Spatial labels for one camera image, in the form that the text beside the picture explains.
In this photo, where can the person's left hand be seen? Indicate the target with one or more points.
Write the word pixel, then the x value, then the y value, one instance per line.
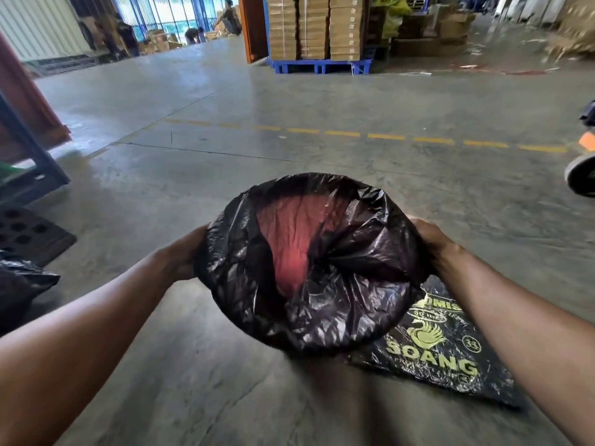
pixel 186 253

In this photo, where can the person's right hand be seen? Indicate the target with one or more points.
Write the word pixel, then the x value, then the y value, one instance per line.
pixel 430 236

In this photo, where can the red round bin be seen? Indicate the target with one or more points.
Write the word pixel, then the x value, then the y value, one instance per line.
pixel 293 246

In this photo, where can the black plastic bin liner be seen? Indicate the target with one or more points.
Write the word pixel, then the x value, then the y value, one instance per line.
pixel 320 274

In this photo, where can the person's right forearm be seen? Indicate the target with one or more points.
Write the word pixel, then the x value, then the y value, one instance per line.
pixel 520 329

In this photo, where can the person's left forearm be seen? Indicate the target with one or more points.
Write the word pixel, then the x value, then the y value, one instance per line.
pixel 79 334

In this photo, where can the black printed bag pack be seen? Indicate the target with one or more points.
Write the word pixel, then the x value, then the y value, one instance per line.
pixel 441 348

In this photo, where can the black perforated plastic tray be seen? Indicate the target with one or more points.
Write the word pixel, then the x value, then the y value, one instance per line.
pixel 28 234

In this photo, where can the crumpled black plastic bag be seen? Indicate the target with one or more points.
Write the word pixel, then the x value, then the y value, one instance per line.
pixel 21 287

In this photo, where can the black wheeled cart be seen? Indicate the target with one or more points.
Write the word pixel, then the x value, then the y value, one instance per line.
pixel 582 157

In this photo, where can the blue plastic pallet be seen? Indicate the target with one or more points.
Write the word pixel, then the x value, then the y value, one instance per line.
pixel 321 65

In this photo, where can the pile of small brown cartons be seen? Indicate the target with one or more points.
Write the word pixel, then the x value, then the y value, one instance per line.
pixel 158 41

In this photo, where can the orange wooden panel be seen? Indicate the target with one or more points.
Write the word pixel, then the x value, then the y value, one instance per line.
pixel 28 102

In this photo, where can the yellow plastic sack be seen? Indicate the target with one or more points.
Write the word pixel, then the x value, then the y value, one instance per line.
pixel 394 13

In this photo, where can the stack of brown cardboard boxes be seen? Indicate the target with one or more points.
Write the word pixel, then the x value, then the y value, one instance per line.
pixel 314 26

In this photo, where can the heap of cardboard scraps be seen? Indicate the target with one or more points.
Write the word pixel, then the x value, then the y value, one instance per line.
pixel 574 30

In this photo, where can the blue metal rack frame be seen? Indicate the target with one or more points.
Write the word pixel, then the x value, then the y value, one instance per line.
pixel 25 153

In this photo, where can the orange steel rack post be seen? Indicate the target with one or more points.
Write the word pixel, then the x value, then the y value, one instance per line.
pixel 252 27

